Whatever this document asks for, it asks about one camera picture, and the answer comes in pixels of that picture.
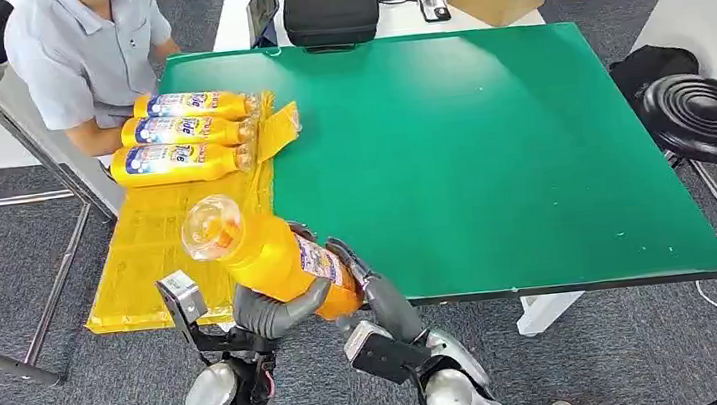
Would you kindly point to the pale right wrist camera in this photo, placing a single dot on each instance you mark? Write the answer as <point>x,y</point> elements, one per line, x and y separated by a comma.
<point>381,358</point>

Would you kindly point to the white desk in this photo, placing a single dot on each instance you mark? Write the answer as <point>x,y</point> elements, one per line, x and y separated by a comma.
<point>399,20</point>

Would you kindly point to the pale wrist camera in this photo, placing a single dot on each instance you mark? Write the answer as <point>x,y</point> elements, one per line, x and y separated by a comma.
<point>381,358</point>
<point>181,298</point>

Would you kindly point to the black bag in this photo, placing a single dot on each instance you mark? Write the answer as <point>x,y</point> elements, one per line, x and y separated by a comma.
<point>644,67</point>

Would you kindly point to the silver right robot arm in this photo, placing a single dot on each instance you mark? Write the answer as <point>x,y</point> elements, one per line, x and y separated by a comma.
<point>452,397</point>

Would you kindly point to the orange drink bottle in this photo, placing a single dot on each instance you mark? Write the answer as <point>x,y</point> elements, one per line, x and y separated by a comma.
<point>168,167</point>
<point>264,257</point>
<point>188,104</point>
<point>178,130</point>

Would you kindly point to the black round stool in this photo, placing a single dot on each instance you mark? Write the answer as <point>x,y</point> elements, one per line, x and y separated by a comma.
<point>704,118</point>

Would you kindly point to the green table mat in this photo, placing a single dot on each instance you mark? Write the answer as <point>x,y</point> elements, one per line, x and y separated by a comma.
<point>495,167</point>

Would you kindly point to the dark laptop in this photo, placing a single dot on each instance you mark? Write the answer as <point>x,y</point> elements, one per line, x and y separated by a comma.
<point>261,8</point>

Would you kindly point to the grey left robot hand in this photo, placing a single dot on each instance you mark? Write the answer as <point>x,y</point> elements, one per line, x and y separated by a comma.
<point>284,322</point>

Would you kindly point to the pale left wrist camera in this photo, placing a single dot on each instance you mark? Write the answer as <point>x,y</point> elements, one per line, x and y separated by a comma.
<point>181,298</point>

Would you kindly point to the yellow plastic sheet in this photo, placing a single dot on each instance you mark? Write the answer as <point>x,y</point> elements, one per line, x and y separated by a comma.
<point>157,249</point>

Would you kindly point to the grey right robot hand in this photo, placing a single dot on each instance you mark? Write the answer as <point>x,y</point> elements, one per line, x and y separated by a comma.
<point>393,307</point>

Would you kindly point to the black handheld device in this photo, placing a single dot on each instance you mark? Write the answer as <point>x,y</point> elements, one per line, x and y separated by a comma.
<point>432,5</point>

